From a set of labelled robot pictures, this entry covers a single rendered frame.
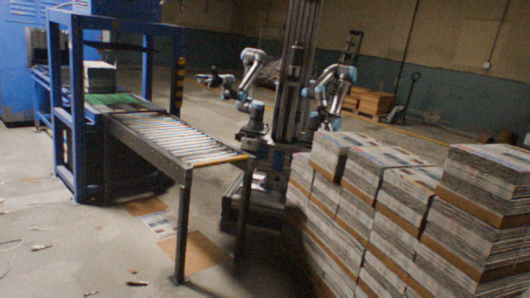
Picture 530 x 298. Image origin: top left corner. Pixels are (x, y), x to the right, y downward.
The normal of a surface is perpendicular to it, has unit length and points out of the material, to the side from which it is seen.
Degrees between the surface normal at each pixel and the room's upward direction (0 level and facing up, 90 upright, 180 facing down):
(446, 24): 90
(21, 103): 90
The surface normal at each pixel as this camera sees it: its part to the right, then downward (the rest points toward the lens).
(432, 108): -0.73, 0.11
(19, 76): 0.67, 0.31
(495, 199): -0.90, 0.01
